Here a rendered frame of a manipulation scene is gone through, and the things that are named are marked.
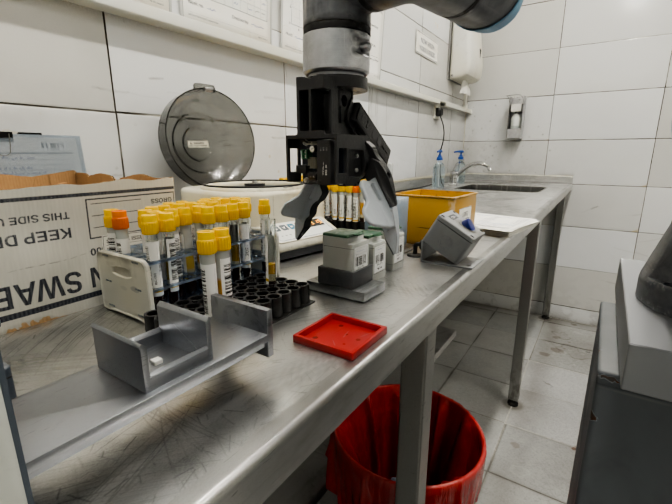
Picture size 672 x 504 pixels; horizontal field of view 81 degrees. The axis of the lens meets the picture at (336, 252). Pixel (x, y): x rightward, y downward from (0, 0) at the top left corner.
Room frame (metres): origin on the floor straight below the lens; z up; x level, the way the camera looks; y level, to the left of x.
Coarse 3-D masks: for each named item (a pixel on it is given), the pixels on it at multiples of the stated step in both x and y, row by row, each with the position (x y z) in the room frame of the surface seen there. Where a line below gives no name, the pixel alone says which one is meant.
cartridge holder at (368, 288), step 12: (372, 264) 0.51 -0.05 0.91; (324, 276) 0.49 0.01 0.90; (336, 276) 0.48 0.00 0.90; (348, 276) 0.47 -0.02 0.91; (360, 276) 0.48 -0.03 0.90; (372, 276) 0.51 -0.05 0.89; (312, 288) 0.50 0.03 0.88; (324, 288) 0.49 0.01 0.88; (336, 288) 0.48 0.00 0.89; (348, 288) 0.47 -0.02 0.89; (360, 288) 0.47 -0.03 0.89; (372, 288) 0.47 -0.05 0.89; (384, 288) 0.50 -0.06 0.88; (360, 300) 0.46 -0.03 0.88
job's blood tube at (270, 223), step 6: (270, 222) 0.46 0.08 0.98; (270, 228) 0.46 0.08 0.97; (270, 234) 0.46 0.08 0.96; (270, 240) 0.46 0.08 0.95; (270, 246) 0.46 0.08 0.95; (270, 252) 0.46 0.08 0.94; (270, 258) 0.46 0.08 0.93; (270, 264) 0.46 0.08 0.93; (276, 264) 0.46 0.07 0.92; (270, 270) 0.46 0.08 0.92; (276, 270) 0.46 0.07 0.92; (270, 276) 0.46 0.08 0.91; (276, 276) 0.46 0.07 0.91; (270, 282) 0.46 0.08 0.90; (276, 282) 0.46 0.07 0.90
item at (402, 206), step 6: (402, 198) 0.72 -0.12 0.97; (408, 198) 0.75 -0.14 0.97; (402, 204) 0.72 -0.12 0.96; (402, 210) 0.72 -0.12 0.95; (402, 216) 0.72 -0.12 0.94; (366, 222) 0.68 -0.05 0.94; (402, 222) 0.73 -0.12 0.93; (366, 228) 0.68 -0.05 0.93; (402, 228) 0.73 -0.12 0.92; (408, 246) 0.72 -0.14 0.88
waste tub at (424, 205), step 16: (400, 192) 0.84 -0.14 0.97; (416, 192) 0.90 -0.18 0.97; (432, 192) 0.90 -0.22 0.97; (448, 192) 0.88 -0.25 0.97; (464, 192) 0.85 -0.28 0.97; (416, 208) 0.78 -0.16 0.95; (432, 208) 0.76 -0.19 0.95; (448, 208) 0.74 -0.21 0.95; (464, 208) 0.78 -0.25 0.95; (416, 224) 0.78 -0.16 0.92; (416, 240) 0.78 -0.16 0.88
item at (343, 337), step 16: (320, 320) 0.39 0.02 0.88; (336, 320) 0.40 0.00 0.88; (352, 320) 0.39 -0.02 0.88; (304, 336) 0.35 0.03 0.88; (320, 336) 0.36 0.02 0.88; (336, 336) 0.36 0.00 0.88; (352, 336) 0.36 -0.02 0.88; (368, 336) 0.36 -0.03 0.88; (336, 352) 0.33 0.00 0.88; (352, 352) 0.32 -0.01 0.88
